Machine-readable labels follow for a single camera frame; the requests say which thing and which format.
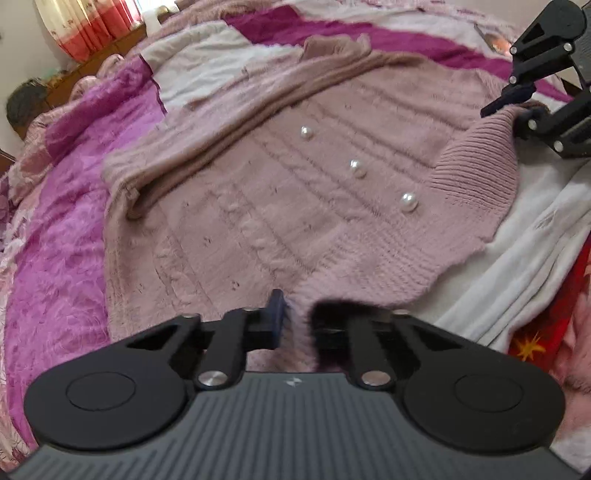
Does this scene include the pink knit cardigan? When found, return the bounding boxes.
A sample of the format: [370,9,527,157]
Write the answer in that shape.
[103,36,521,371]

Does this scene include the dark clothes pile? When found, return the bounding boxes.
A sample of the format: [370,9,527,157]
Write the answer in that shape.
[5,79,48,138]

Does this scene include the white garment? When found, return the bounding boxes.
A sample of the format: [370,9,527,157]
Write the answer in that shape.
[410,138,591,471]

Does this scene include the red patterned cloth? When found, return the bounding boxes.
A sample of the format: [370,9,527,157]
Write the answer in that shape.
[508,237,590,372]

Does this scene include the magenta patchwork bed quilt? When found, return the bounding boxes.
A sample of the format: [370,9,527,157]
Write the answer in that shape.
[1,1,513,471]

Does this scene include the wooden side ledge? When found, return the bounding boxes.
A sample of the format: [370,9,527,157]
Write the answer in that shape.
[45,24,146,108]

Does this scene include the red orange curtain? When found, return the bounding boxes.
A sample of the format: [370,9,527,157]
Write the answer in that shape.
[35,0,142,63]

